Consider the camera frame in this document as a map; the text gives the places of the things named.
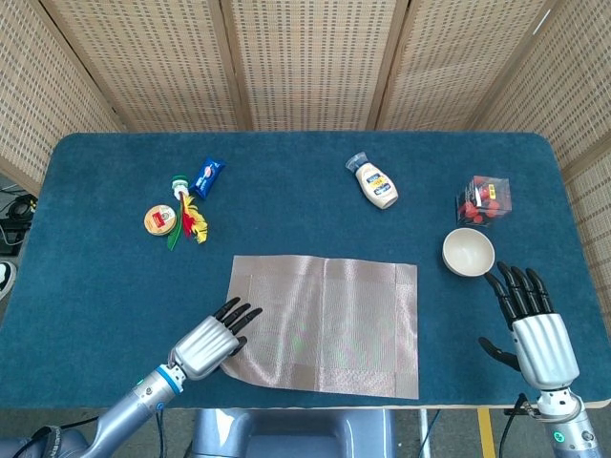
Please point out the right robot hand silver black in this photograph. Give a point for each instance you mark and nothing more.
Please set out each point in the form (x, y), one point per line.
(546, 348)

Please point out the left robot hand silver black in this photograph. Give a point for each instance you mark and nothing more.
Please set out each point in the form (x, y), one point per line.
(205, 346)

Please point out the white bowl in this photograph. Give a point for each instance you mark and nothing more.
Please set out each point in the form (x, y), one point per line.
(469, 250)

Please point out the grey woven placemat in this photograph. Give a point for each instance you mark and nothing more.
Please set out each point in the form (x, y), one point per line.
(334, 329)

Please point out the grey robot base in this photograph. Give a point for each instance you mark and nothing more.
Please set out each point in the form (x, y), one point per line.
(286, 434)

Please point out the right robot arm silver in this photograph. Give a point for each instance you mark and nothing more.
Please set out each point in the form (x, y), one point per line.
(570, 429)

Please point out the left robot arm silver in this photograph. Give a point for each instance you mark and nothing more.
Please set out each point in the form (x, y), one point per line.
(129, 415)

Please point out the yellow floor tape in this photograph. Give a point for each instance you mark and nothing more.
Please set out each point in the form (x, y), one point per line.
(485, 434)

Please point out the colourful feather shuttlecock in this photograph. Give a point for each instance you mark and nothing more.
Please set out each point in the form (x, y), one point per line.
(188, 219)

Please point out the round yellow tin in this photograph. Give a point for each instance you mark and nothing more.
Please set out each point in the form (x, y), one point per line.
(160, 219)

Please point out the metal table leg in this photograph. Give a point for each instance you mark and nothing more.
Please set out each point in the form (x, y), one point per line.
(424, 434)

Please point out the blue carpet table cover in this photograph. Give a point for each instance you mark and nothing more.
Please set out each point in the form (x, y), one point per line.
(296, 224)

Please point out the clear box of red items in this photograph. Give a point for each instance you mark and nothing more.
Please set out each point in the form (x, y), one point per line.
(483, 202)

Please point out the blue snack packet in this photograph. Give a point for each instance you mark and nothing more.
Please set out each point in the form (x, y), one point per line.
(206, 179)

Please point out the white black shoe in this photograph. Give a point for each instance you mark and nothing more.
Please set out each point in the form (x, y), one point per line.
(6, 279)

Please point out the mayonnaise squeeze bottle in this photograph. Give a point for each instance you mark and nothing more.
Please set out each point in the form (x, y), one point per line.
(378, 186)

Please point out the bamboo folding screen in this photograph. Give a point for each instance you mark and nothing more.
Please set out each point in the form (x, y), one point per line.
(305, 62)

